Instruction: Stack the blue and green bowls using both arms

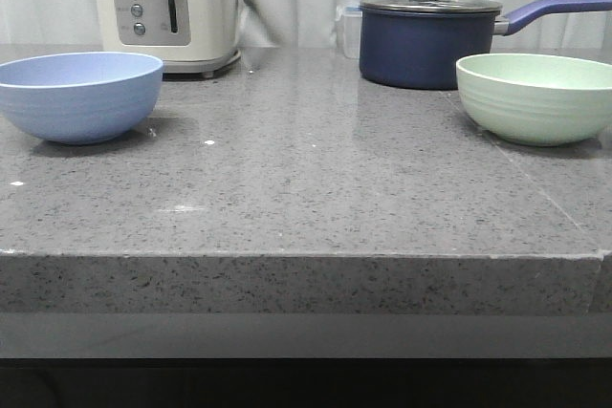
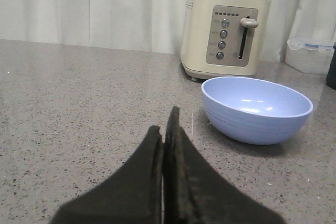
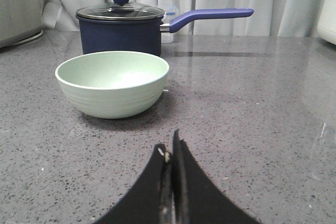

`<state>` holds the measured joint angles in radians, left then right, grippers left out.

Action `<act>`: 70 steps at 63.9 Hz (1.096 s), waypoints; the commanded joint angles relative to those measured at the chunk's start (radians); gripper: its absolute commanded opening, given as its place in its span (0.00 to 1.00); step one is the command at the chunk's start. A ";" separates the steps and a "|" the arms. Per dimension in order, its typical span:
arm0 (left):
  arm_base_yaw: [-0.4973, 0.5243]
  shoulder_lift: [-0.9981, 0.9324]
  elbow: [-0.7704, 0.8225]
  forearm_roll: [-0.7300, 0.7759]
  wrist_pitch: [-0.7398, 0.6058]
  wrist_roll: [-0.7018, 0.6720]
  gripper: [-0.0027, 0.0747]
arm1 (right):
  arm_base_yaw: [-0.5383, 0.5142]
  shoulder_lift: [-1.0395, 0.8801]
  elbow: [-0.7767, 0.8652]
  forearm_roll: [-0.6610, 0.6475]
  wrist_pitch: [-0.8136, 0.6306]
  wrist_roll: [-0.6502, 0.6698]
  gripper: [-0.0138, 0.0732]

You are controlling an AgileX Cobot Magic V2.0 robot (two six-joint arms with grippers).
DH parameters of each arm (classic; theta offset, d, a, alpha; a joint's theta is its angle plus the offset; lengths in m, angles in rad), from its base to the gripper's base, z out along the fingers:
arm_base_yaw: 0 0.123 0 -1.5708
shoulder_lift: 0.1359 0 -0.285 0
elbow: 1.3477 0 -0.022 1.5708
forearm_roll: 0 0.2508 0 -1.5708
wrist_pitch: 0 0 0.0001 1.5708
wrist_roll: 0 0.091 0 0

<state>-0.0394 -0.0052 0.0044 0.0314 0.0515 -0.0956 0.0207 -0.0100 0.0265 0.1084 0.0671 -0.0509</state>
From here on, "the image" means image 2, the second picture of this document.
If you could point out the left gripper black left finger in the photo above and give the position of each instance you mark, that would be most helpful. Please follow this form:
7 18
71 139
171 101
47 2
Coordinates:
131 195

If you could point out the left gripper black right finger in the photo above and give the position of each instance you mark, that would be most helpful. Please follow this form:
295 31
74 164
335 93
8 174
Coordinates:
194 192

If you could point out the white curtain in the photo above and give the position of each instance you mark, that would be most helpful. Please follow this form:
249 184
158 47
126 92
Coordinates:
151 25

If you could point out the cream toaster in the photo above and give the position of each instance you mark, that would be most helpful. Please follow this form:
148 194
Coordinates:
223 37

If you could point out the dark blue cup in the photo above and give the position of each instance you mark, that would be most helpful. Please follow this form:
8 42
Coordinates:
331 75

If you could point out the clear plastic container blue lid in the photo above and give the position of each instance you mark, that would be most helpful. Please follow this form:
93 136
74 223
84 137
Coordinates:
309 56

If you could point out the blue plastic bowl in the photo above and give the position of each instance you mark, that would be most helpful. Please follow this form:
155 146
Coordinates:
254 111

